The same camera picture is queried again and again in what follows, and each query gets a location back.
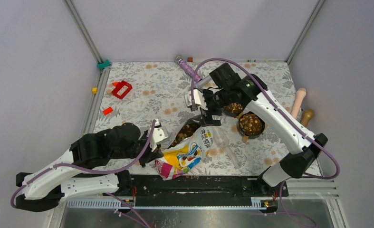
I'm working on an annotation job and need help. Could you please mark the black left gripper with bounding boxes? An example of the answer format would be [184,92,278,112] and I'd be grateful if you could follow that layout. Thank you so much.
[112,130,165,168]

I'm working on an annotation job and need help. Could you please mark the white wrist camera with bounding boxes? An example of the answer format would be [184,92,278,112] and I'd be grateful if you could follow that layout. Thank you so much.
[148,120,169,152]
[184,89,208,111]

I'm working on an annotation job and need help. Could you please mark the grey microphone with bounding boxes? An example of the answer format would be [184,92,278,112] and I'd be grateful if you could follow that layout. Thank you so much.
[193,76,212,89]

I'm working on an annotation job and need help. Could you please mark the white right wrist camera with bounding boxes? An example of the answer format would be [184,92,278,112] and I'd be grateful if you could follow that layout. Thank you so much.
[184,89,208,111]

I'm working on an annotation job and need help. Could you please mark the teal clip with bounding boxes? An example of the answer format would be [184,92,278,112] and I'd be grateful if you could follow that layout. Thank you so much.
[97,59,111,70]

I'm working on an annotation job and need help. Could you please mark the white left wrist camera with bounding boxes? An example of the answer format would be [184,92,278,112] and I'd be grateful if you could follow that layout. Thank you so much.
[148,120,169,152]

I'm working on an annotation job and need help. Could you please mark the pink microphone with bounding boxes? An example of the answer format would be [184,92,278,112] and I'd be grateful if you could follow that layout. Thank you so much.
[290,88,307,118]

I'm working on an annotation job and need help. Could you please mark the red toy block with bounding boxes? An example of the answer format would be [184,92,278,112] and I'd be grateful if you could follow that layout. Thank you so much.
[112,80,133,99]

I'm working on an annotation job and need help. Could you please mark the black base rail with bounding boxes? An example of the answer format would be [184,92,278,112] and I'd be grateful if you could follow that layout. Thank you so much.
[113,174,289,207]

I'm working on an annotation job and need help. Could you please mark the small orange block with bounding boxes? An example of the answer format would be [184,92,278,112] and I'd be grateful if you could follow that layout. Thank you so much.
[103,107,113,115]

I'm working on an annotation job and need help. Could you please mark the purple glitter microphone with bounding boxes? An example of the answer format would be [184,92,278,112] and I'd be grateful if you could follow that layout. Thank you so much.
[174,56,202,82]

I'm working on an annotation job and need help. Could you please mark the pet food bag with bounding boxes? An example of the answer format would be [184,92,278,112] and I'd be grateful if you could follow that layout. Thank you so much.
[154,116,214,181]

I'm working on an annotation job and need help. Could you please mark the black bowl fishbone print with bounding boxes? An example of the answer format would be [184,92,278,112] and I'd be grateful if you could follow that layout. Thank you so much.
[223,103,244,117]

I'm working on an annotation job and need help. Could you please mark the gold microphone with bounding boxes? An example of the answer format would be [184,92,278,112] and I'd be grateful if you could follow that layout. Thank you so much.
[300,109,315,127]

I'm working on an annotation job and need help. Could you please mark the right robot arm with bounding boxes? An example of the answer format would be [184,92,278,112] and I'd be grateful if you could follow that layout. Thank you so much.
[185,60,328,196]

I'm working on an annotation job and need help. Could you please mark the clear plastic scoop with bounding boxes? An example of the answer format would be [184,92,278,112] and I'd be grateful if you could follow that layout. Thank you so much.
[212,126,241,169]

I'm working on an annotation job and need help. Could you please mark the black bowl paw print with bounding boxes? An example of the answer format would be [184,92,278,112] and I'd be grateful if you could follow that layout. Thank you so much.
[237,112,266,139]

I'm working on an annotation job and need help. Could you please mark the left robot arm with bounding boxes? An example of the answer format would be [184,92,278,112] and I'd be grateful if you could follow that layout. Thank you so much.
[10,120,169,212]

